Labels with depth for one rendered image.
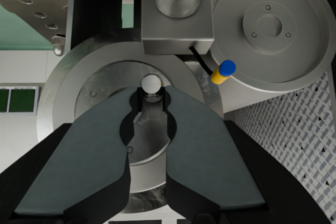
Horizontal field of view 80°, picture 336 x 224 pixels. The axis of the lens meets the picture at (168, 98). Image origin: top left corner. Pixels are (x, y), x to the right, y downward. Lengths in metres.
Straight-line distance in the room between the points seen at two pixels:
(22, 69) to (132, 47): 3.39
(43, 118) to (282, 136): 0.26
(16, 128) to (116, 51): 0.45
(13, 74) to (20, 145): 3.03
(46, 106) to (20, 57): 3.43
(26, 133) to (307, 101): 0.54
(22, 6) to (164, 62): 0.37
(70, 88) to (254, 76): 0.15
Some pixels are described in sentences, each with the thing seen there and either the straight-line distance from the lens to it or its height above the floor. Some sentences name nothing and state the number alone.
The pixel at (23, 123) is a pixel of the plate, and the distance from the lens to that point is 0.58.
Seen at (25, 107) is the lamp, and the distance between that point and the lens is 0.58.
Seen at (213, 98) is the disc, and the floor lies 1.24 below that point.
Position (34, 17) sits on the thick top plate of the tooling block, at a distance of 0.52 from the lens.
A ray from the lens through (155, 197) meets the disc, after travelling 0.17.
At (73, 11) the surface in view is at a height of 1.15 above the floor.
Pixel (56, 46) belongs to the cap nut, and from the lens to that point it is 0.57.
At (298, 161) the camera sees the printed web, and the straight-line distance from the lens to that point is 0.28.
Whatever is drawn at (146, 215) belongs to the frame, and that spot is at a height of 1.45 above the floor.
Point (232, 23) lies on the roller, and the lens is 0.20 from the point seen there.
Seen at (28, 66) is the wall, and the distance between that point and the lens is 3.50.
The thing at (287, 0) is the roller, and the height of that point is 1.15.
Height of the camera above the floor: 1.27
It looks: 10 degrees down
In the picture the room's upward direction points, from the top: 179 degrees clockwise
